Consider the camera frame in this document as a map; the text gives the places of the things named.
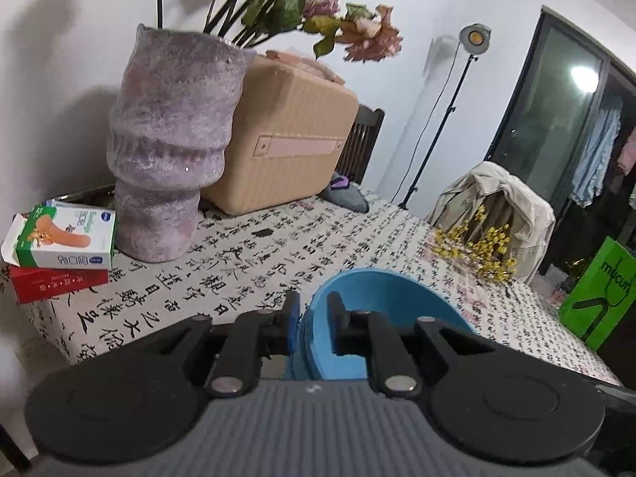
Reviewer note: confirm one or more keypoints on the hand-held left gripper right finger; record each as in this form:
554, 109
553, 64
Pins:
334, 318

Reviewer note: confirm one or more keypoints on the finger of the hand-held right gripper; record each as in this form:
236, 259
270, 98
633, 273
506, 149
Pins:
618, 395

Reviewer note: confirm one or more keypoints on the green and white box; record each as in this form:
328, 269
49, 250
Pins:
64, 238

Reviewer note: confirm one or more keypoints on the beige jacket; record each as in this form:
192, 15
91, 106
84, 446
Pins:
526, 208

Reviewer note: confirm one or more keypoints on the dark framed sliding door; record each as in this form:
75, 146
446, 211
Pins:
546, 109

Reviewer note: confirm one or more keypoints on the medium blue bowl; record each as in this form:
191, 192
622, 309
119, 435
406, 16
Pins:
397, 293

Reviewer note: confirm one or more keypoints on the grey purple cloth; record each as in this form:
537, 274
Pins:
348, 198

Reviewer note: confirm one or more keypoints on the dried pink roses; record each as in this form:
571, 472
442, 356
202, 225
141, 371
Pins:
367, 35

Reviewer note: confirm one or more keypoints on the dark wooden chair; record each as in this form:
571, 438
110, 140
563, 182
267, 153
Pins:
360, 144
494, 211

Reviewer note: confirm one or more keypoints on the green paper bag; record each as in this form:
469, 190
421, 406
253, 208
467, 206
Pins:
591, 278

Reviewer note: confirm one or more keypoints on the purple felt vase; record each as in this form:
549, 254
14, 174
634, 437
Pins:
169, 134

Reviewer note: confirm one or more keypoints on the studio light on stand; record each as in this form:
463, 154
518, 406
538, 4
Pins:
474, 37

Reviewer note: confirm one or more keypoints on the red box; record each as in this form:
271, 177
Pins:
44, 283

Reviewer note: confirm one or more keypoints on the light blue hanging shirt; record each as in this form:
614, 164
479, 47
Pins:
596, 159

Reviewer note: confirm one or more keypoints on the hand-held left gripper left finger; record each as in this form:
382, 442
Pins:
293, 318

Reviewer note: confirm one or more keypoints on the yellow flower branch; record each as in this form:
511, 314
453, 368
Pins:
487, 248

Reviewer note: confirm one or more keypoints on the pink hanging garment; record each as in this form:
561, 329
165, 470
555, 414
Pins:
628, 154

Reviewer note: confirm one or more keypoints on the dark tray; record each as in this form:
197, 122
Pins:
84, 196

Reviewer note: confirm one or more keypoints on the peach hard-shell case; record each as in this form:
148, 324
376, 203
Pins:
288, 109

